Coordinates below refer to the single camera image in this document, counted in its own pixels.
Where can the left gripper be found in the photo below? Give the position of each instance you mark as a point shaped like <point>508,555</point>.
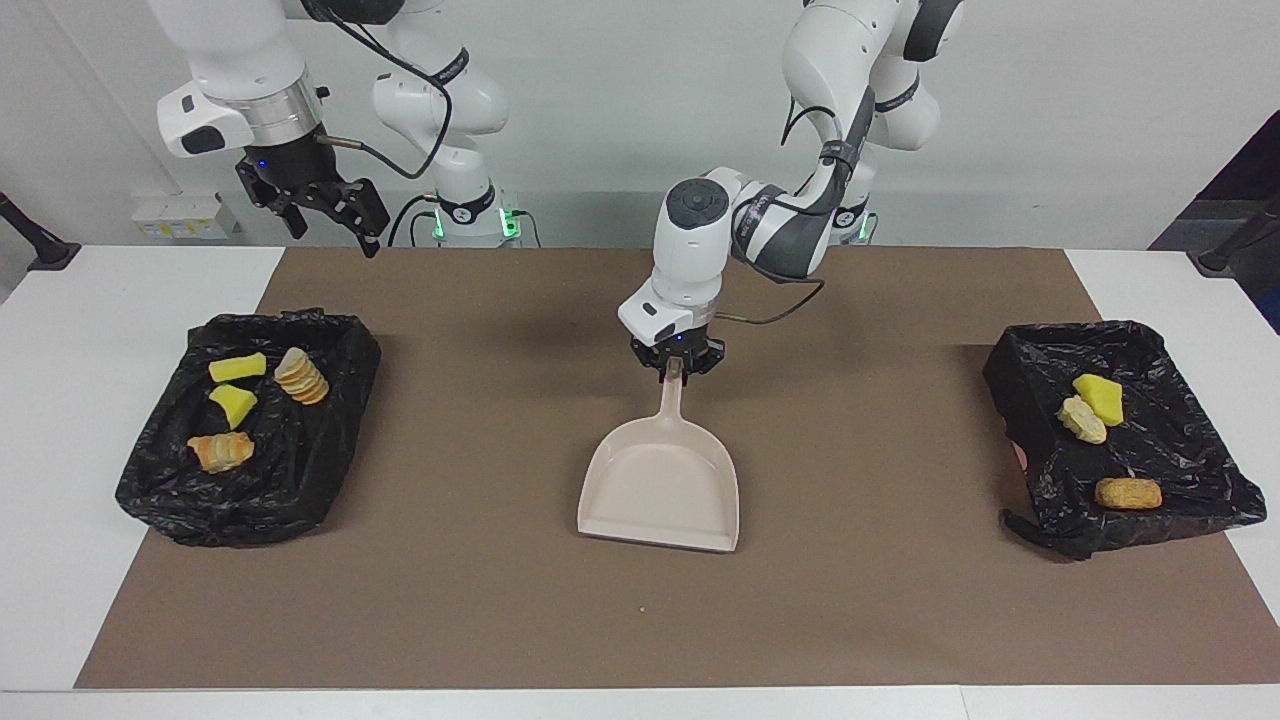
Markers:
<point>670,320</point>

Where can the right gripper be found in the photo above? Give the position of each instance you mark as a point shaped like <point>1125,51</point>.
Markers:
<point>290,170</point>

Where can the beige plastic dustpan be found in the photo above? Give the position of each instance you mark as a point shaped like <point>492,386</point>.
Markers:
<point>660,490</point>

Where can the pale striped bread piece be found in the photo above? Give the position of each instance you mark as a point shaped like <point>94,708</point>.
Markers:
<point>300,376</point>

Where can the large yellow sponge piece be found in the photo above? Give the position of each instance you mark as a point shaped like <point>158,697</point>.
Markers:
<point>237,367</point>

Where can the small yellow sponge piece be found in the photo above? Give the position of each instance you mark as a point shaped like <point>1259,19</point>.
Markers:
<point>233,405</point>

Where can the orange striped croissant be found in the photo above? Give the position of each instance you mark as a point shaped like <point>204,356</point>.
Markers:
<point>220,452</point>

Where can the small striped croissant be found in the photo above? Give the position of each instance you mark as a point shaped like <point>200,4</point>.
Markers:
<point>1082,420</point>

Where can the yellow sponge block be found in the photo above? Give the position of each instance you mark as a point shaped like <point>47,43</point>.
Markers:
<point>1103,395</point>

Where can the brown bread roll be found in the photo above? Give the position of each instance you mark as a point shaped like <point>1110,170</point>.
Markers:
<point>1128,493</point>

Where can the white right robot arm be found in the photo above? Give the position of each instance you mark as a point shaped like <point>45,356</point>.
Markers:
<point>440,100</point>

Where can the black bag lined bin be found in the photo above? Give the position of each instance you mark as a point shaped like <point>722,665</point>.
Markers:
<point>1180,450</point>
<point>300,470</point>

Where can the brown table mat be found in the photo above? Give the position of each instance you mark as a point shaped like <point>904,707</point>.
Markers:
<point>500,600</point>

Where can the black stand pole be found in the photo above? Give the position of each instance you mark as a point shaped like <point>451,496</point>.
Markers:
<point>1235,245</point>
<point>40,245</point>

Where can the white wall socket box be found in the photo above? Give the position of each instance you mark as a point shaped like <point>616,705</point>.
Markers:
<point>185,215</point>

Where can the dark wall panel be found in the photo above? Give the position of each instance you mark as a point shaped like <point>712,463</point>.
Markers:
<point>1250,170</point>

